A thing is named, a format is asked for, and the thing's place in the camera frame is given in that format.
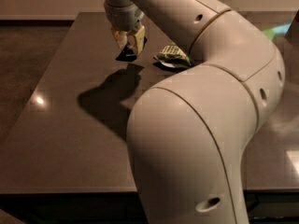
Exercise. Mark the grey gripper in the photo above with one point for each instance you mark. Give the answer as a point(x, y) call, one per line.
point(122, 19)

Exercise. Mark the black rxbar chocolate bar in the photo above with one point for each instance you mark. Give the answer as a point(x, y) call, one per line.
point(127, 54)

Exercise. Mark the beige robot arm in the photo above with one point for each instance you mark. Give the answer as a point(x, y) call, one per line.
point(186, 135)

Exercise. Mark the green jalapeno chip bag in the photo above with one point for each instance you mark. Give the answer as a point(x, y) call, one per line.
point(172, 56)

